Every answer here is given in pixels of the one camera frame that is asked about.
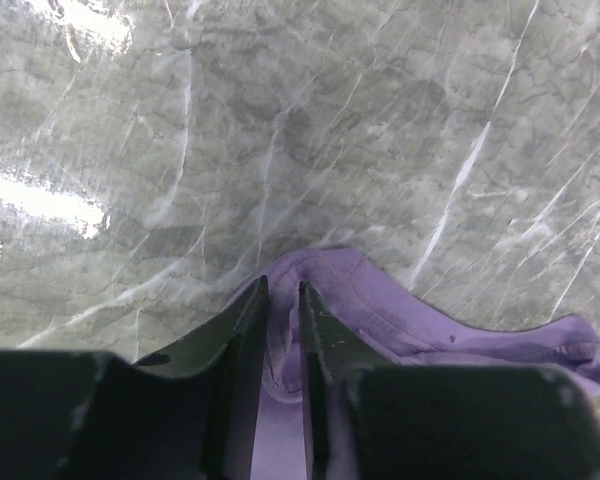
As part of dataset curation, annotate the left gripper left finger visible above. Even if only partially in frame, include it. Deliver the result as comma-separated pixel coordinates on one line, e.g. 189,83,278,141
134,276,269,479

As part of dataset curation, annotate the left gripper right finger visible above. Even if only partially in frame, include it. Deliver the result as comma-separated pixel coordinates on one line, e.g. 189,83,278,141
298,281,391,479

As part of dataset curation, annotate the purple t-shirt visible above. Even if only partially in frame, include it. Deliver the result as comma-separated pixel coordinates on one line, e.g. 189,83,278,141
251,248,600,479

